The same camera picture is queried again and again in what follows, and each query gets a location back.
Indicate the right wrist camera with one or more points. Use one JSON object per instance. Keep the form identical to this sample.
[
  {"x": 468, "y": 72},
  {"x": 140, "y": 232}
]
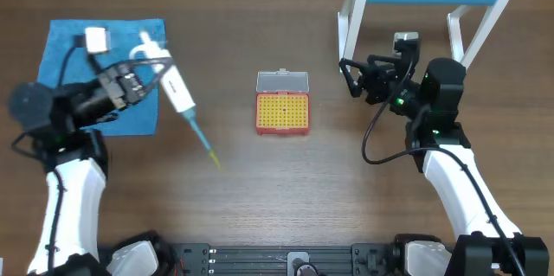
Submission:
[{"x": 406, "y": 36}]

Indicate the red and yellow tip box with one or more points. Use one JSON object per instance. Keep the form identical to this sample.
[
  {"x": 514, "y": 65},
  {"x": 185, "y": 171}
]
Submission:
[{"x": 282, "y": 111}]

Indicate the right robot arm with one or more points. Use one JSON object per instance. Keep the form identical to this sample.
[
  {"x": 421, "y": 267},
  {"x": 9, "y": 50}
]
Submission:
[{"x": 454, "y": 189}]

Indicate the blue cloth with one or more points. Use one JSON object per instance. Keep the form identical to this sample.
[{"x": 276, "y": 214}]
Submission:
[{"x": 123, "y": 27}]

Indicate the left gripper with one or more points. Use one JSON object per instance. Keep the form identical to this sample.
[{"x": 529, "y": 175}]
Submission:
[{"x": 123, "y": 87}]

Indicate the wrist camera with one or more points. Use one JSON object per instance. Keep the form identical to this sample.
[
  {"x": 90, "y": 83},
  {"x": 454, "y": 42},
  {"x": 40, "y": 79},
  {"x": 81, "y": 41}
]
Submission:
[
  {"x": 96, "y": 40},
  {"x": 406, "y": 36}
]

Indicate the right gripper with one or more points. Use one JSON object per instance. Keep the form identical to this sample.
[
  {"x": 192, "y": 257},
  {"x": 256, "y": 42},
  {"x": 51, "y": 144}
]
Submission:
[{"x": 385, "y": 83}]

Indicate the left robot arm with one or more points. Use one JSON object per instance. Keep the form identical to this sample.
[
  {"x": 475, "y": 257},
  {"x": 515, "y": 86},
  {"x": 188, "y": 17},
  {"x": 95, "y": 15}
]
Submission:
[{"x": 73, "y": 207}]

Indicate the white pipette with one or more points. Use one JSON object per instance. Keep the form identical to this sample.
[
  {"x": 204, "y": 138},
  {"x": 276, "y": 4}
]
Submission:
[{"x": 177, "y": 92}]

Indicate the mounting rail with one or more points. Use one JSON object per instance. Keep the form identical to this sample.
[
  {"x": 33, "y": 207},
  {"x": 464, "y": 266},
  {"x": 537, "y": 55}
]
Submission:
[{"x": 259, "y": 258}]

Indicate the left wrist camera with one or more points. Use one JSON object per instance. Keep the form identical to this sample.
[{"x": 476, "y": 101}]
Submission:
[{"x": 96, "y": 40}]

